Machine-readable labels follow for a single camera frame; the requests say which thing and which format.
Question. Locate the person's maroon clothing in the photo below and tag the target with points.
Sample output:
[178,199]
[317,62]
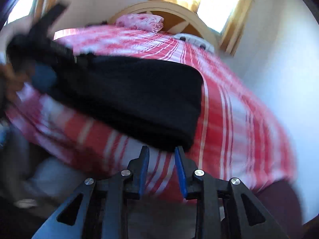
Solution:
[276,209]

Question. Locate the person's left hand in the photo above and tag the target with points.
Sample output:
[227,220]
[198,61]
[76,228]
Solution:
[11,79]

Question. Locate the red plaid bed cover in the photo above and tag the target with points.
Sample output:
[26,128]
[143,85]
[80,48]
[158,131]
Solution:
[236,119]

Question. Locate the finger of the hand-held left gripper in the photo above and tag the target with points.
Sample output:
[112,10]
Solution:
[44,77]

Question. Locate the window behind headboard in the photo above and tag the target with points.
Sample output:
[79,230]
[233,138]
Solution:
[219,7]

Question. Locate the beige wooden headboard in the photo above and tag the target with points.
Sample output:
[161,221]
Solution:
[174,13]

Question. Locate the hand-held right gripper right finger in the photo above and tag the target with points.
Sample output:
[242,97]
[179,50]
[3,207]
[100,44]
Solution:
[181,171]

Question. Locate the pink floral pillow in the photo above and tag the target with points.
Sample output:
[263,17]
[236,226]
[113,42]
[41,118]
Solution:
[144,22]

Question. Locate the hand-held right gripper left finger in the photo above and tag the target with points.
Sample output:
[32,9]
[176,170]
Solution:
[143,171]

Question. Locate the white pillow with black print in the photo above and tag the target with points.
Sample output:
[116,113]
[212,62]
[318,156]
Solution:
[197,41]

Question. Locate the black pants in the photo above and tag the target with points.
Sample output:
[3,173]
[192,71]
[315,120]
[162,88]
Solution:
[137,99]

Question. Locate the side window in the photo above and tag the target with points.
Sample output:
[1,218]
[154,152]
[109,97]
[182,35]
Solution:
[23,5]

